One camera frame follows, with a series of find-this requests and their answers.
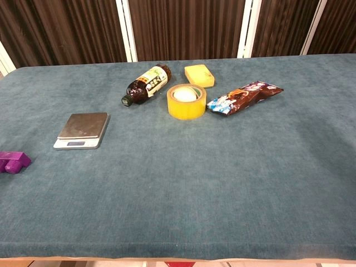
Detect silver digital kitchen scale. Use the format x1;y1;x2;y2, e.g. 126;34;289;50
53;112;111;151

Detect yellow tape roll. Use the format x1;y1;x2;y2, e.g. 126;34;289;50
166;83;207;121

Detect white ball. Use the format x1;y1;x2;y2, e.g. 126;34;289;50
173;86;196;102

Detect blue-green table cloth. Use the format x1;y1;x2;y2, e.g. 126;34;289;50
0;53;356;261

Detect brown glass bottle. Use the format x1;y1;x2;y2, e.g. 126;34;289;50
121;63;172;107

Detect yellow sponge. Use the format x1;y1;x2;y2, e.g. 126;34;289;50
184;65;215;88

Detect brown snack bag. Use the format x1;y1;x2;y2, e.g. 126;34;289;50
206;81;284;117

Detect brown pleated curtain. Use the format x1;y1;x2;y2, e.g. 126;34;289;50
0;0;356;69

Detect purple plastic block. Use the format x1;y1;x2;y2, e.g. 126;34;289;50
0;151;32;175

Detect white partition frame post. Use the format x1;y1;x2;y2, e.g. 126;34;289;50
0;40;17;77
115;0;139;63
236;0;262;58
300;0;328;55

